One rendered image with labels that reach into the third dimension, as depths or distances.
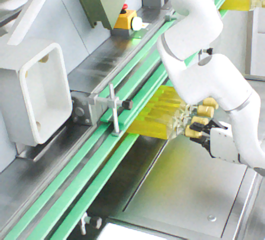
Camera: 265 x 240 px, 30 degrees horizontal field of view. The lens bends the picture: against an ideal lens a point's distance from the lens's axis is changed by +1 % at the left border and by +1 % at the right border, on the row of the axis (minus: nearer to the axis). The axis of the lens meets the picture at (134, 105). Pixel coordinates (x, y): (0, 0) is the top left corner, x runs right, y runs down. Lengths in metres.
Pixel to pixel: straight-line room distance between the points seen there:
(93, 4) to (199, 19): 0.46
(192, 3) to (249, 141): 0.35
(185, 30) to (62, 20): 0.43
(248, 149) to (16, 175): 0.58
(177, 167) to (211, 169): 0.10
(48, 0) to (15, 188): 0.51
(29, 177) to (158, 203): 0.37
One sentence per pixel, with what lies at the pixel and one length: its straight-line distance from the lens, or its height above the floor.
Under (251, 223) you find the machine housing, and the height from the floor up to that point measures 1.35.
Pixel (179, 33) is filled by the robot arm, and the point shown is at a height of 1.15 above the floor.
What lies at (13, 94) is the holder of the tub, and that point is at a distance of 1.20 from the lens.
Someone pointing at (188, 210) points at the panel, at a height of 1.18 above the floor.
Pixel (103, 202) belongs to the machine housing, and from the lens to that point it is 1.47.
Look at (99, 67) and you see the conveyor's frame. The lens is 1.50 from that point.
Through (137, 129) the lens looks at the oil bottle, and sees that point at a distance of 1.47.
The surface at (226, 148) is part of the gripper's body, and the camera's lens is 1.36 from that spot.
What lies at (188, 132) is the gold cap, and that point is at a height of 1.13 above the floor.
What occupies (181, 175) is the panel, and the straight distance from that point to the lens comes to 1.48.
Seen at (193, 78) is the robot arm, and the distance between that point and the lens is 1.12.
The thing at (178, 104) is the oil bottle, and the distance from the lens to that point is 1.51.
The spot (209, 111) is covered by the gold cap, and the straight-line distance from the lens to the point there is 1.50.
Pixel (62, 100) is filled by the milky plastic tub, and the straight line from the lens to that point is 1.35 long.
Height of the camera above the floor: 1.52
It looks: 23 degrees down
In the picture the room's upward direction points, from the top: 99 degrees clockwise
